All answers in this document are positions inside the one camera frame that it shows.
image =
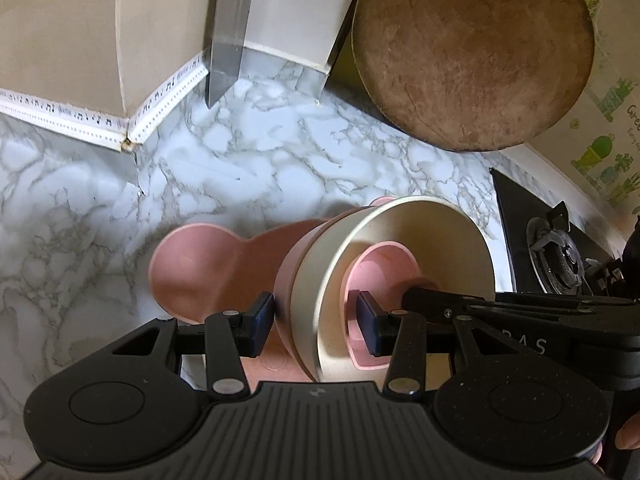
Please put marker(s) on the small pink heart-shaped bowl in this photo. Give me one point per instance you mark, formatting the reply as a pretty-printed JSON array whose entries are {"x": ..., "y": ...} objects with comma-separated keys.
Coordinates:
[{"x": 385, "y": 265}]

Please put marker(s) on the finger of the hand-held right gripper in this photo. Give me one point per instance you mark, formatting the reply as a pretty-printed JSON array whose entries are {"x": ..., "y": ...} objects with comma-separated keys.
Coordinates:
[{"x": 435, "y": 302}]

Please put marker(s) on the person's right hand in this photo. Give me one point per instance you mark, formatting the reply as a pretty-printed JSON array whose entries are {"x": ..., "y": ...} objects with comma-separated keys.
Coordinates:
[{"x": 627, "y": 437}]

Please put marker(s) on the pink bear-shaped plate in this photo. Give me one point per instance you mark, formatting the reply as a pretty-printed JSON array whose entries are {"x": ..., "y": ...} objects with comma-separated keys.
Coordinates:
[{"x": 210, "y": 270}]

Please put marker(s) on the cream bowl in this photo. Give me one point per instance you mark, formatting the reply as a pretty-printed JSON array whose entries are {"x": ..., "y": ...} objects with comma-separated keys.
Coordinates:
[{"x": 425, "y": 230}]

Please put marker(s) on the yellow cutting board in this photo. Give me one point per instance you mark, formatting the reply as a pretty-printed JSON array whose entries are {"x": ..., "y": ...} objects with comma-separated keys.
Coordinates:
[{"x": 347, "y": 70}]

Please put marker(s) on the black gas stove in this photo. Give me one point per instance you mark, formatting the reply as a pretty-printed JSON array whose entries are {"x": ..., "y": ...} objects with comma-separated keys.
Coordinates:
[{"x": 515, "y": 220}]

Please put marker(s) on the white music note edge strip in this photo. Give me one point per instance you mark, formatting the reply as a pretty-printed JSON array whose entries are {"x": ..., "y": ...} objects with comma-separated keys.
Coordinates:
[{"x": 75, "y": 120}]

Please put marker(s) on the green cactus wall sticker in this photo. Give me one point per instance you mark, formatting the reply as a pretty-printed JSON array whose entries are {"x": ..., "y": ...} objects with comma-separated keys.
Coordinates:
[{"x": 605, "y": 160}]

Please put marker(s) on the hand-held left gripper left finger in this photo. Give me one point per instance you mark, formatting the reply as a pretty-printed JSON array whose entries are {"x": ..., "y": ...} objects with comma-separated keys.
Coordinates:
[{"x": 262, "y": 322}]

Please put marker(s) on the round wooden cutting board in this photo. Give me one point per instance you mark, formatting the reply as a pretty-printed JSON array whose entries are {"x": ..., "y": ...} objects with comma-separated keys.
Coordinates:
[{"x": 470, "y": 55}]

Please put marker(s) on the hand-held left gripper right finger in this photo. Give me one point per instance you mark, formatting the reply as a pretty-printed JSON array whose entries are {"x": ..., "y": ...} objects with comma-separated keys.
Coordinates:
[{"x": 367, "y": 325}]

